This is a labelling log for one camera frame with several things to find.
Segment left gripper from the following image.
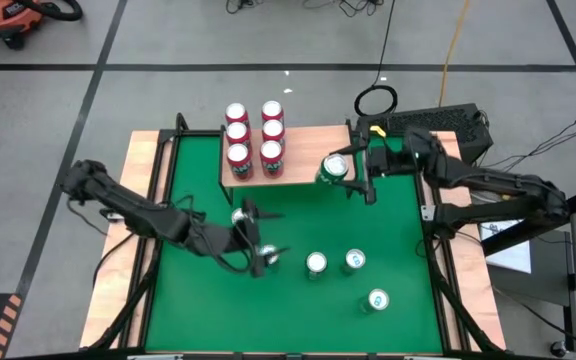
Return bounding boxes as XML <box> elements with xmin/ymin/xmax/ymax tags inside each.
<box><xmin>187</xmin><ymin>197</ymin><xmax>291</xmax><ymax>277</ymax></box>

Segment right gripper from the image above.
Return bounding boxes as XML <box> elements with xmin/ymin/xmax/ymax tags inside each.
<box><xmin>328</xmin><ymin>128</ymin><xmax>412</xmax><ymax>205</ymax></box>

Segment green Sprite can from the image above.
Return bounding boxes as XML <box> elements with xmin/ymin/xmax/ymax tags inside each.
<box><xmin>230</xmin><ymin>207</ymin><xmax>257</xmax><ymax>229</ymax></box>
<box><xmin>315</xmin><ymin>153</ymin><xmax>350</xmax><ymax>187</ymax></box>
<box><xmin>304</xmin><ymin>251</ymin><xmax>329</xmax><ymax>281</ymax></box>

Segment blue Red Bull can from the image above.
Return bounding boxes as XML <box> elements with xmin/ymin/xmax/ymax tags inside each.
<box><xmin>258</xmin><ymin>243</ymin><xmax>282</xmax><ymax>274</ymax></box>

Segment red Fanta can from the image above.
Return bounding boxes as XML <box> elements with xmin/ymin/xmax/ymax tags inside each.
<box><xmin>259</xmin><ymin>139</ymin><xmax>286</xmax><ymax>180</ymax></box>
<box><xmin>226</xmin><ymin>142</ymin><xmax>255</xmax><ymax>182</ymax></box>
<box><xmin>225</xmin><ymin>121</ymin><xmax>252</xmax><ymax>147</ymax></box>
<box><xmin>260</xmin><ymin>99</ymin><xmax>285</xmax><ymax>124</ymax></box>
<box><xmin>224</xmin><ymin>102</ymin><xmax>249</xmax><ymax>126</ymax></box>
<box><xmin>261</xmin><ymin>118</ymin><xmax>286</xmax><ymax>144</ymax></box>

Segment wooden shelf with black legs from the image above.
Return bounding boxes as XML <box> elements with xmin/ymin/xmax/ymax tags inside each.
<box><xmin>217</xmin><ymin>123</ymin><xmax>369</xmax><ymax>207</ymax></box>

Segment green can centre right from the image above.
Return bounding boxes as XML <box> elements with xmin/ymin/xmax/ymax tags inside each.
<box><xmin>340</xmin><ymin>248</ymin><xmax>368</xmax><ymax>278</ymax></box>

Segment green table mat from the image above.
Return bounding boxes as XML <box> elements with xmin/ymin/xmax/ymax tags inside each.
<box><xmin>145</xmin><ymin>134</ymin><xmax>444</xmax><ymax>354</ymax></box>

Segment green can lower right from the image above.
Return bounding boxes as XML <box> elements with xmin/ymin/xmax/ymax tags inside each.
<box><xmin>360</xmin><ymin>288</ymin><xmax>391</xmax><ymax>315</ymax></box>

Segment black desk beam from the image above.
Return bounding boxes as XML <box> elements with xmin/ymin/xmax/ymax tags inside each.
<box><xmin>481</xmin><ymin>189</ymin><xmax>576</xmax><ymax>257</ymax></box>

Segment white printed paper sheet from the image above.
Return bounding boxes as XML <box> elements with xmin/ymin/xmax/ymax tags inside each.
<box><xmin>480</xmin><ymin>219</ymin><xmax>533</xmax><ymax>275</ymax></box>

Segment orange shop vacuum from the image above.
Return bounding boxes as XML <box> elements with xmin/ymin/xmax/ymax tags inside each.
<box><xmin>0</xmin><ymin>0</ymin><xmax>47</xmax><ymax>51</ymax></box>

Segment black coiled cable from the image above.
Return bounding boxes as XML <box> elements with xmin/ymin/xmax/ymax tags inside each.
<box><xmin>353</xmin><ymin>0</ymin><xmax>400</xmax><ymax>118</ymax></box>

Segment yellow cable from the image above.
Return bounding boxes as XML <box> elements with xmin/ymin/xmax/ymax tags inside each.
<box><xmin>437</xmin><ymin>0</ymin><xmax>472</xmax><ymax>109</ymax></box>

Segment black floor cables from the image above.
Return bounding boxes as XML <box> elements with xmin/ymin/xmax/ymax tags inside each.
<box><xmin>225</xmin><ymin>0</ymin><xmax>269</xmax><ymax>15</ymax></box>
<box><xmin>302</xmin><ymin>0</ymin><xmax>387</xmax><ymax>19</ymax></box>

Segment black vacuum hose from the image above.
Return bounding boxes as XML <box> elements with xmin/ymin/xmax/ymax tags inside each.
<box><xmin>17</xmin><ymin>0</ymin><xmax>84</xmax><ymax>23</ymax></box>

